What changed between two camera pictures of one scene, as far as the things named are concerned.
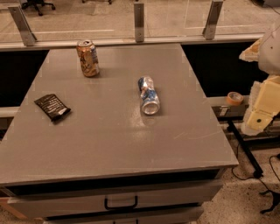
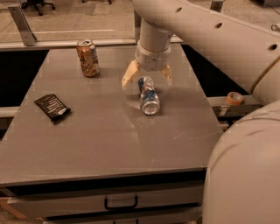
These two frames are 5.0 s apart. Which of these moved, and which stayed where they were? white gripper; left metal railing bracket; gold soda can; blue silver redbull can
Moved: white gripper
Stayed: left metal railing bracket; gold soda can; blue silver redbull can
